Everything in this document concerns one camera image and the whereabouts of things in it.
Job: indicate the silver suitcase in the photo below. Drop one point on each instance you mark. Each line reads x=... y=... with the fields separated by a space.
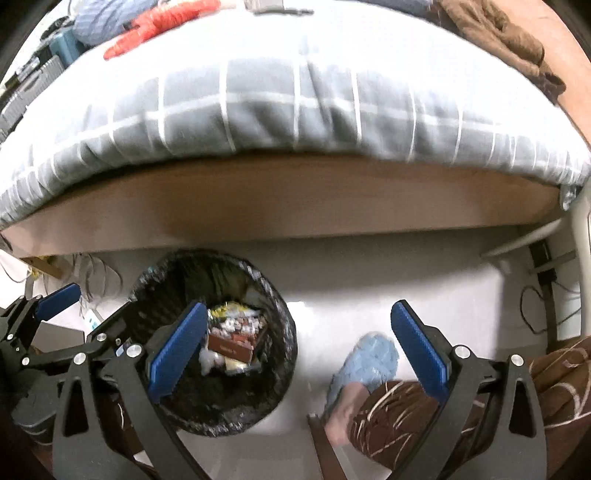
x=27 y=97

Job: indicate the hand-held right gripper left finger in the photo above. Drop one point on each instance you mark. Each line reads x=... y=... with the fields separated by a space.
x=178 y=346

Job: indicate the brown patterned pajama pants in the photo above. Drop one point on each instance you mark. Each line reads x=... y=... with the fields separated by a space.
x=392 y=424

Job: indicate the blue fluffy slipper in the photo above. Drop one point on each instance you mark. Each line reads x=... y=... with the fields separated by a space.
x=374 y=355

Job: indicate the blue striped duvet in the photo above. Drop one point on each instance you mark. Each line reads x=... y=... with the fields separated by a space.
x=92 y=23

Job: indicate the wooden bed frame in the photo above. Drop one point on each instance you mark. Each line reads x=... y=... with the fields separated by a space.
x=277 y=198

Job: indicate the person's bare foot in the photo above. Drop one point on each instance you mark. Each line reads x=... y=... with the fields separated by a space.
x=344 y=410

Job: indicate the brown jacket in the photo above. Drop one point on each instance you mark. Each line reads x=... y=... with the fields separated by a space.
x=498 y=32

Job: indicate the black lined trash bin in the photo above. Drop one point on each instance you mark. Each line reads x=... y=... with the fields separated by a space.
x=184 y=277

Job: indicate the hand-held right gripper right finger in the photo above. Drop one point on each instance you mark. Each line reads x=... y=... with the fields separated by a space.
x=421 y=350

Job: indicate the red plastic bag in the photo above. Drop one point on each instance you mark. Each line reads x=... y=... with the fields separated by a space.
x=157 y=23

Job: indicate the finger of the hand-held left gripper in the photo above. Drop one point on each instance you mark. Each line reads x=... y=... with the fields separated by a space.
x=106 y=330
x=57 y=300

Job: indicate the teal suitcase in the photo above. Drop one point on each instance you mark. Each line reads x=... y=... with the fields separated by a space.
x=64 y=48

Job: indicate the dark brown cookie box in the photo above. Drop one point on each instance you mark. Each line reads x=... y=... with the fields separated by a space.
x=231 y=346

